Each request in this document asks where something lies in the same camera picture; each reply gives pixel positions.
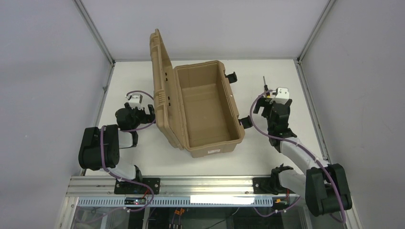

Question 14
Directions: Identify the black yellow screwdriver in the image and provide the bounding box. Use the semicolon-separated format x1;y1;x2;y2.
263;76;272;104

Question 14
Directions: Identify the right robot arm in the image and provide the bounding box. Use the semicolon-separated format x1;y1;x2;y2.
250;95;353;222

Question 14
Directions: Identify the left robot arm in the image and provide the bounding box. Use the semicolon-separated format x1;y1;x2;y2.
78;103;155;183

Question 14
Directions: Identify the tan plastic toolbox bin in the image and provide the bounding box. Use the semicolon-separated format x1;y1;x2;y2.
149;30;250;158

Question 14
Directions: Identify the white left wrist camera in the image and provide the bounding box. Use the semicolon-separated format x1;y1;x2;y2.
128;93;143;108

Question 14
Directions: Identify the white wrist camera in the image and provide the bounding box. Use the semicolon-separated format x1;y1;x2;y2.
128;93;143;108
271;87;289;104

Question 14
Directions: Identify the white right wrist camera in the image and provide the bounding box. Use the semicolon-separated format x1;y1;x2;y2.
271;87;289;104

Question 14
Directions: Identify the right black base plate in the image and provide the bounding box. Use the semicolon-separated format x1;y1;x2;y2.
252;177;279;195

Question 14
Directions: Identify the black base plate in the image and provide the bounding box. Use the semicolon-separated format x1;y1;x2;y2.
252;177;279;195
114;177;161;195

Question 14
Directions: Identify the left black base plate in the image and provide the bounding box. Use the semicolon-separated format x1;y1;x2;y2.
114;177;161;195

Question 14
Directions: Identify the aluminium mounting rail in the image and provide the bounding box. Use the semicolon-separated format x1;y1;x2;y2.
65;176;304;198

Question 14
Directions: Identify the grey slotted cable duct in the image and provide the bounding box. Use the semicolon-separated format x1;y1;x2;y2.
77;195;273;208

